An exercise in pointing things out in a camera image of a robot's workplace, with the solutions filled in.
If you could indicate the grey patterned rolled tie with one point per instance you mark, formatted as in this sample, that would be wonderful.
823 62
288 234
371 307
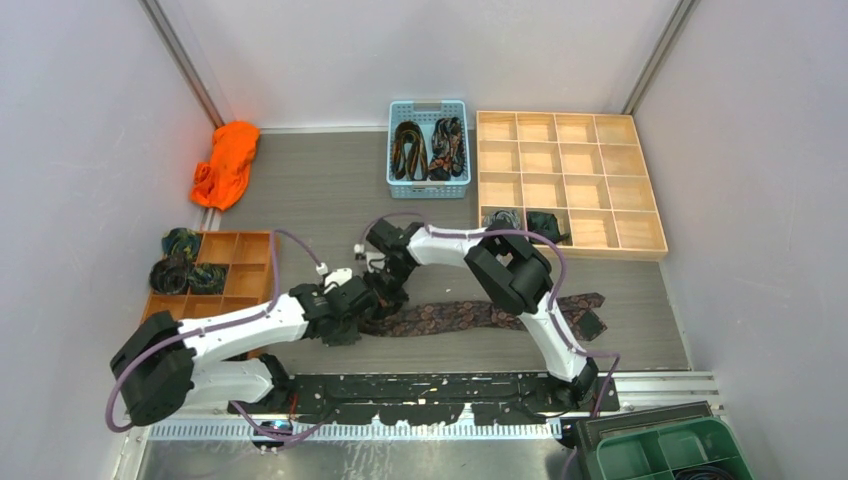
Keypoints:
502 219

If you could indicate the brown paisley patterned tie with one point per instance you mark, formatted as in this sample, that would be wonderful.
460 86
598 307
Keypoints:
449 317

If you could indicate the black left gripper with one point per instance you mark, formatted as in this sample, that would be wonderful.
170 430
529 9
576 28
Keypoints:
347 337

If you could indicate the light wooden compartment tray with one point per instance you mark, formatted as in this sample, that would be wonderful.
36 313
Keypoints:
584 172

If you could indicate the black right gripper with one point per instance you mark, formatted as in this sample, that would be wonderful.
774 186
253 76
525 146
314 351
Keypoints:
390 302

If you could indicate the orange cloth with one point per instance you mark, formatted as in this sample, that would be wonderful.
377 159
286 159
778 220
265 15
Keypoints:
221 181

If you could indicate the orange wooden compartment tray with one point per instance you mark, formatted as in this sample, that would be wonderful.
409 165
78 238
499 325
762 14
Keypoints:
249 279

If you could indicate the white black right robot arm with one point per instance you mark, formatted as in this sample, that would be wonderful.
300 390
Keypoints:
514 274

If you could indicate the dark green rolled tie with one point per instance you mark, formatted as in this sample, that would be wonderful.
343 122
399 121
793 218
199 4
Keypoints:
547 225

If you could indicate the dark framed box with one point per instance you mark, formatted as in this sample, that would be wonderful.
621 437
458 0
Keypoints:
636 414

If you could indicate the green plastic bin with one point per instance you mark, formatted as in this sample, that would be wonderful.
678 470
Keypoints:
703 448

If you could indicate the red floral dark tie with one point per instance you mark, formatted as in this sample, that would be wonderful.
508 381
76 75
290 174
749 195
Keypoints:
448 150

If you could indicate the green patterned rolled tie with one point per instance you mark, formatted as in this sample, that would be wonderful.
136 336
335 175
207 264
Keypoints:
207 278

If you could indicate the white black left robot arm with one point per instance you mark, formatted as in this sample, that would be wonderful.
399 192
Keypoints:
167 364

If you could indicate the perforated aluminium rail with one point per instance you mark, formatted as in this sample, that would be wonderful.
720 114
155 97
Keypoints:
465 429

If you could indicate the orange striped dark tie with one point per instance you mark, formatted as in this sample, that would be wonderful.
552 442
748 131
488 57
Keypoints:
408 153

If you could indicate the blue yellow rolled tie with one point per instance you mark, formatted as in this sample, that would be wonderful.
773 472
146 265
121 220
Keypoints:
182 241

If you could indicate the light blue plastic basket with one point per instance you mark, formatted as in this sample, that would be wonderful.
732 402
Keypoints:
425 115

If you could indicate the dark brown rolled tie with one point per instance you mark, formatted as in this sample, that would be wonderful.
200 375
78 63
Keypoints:
169 276

